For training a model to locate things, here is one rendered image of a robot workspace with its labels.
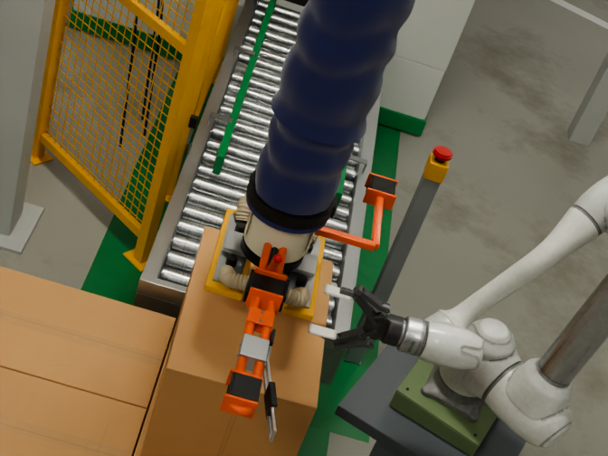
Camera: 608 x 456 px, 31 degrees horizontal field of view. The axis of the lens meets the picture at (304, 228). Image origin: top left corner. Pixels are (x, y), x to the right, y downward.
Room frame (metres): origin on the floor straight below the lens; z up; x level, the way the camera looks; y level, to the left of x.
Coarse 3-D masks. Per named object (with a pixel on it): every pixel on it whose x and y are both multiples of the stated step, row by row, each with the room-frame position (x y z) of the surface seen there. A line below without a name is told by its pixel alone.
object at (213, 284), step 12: (228, 216) 2.40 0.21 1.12; (228, 228) 2.35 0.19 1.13; (240, 228) 2.34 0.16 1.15; (216, 252) 2.24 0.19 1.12; (228, 252) 2.25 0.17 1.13; (216, 264) 2.20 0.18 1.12; (228, 264) 2.20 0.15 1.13; (240, 264) 2.22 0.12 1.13; (216, 276) 2.15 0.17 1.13; (204, 288) 2.11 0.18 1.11; (216, 288) 2.11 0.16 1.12; (228, 288) 2.13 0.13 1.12
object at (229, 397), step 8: (232, 368) 1.73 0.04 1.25; (232, 376) 1.70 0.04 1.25; (240, 376) 1.71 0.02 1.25; (248, 376) 1.72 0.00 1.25; (256, 376) 1.73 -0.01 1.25; (232, 384) 1.68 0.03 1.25; (240, 384) 1.69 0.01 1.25; (248, 384) 1.70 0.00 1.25; (256, 384) 1.71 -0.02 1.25; (232, 392) 1.66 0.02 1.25; (240, 392) 1.67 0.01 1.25; (248, 392) 1.68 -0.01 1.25; (256, 392) 1.69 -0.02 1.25; (224, 400) 1.65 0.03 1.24; (232, 400) 1.65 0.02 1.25; (240, 400) 1.65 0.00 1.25; (248, 400) 1.66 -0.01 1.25; (256, 400) 1.66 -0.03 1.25; (224, 408) 1.65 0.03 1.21; (248, 416) 1.65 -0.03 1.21
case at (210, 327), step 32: (192, 288) 2.28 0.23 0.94; (320, 288) 2.47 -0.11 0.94; (192, 320) 2.15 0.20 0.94; (224, 320) 2.20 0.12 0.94; (288, 320) 2.28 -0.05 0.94; (320, 320) 2.33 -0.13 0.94; (192, 352) 2.04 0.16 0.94; (224, 352) 2.08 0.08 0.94; (288, 352) 2.17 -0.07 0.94; (320, 352) 2.21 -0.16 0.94; (160, 384) 2.09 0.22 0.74; (192, 384) 1.97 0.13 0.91; (224, 384) 1.98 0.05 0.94; (288, 384) 2.05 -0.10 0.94; (160, 416) 1.96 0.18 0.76; (192, 416) 1.97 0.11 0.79; (224, 416) 1.98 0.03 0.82; (256, 416) 1.99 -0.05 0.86; (288, 416) 2.00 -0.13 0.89; (160, 448) 1.97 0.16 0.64; (192, 448) 1.98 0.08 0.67; (224, 448) 1.98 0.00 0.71; (256, 448) 1.99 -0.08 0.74; (288, 448) 2.00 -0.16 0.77
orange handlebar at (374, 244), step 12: (324, 228) 2.34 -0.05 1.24; (372, 228) 2.44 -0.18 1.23; (336, 240) 2.34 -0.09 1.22; (348, 240) 2.34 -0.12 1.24; (360, 240) 2.35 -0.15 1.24; (372, 240) 2.37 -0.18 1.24; (264, 252) 2.16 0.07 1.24; (264, 264) 2.12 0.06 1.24; (252, 300) 1.98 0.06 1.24; (252, 312) 1.93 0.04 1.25; (264, 312) 1.95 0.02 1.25; (252, 324) 1.90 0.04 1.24; (264, 324) 1.91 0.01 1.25; (264, 336) 1.88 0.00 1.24; (240, 360) 1.78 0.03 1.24; (240, 408) 1.64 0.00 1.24
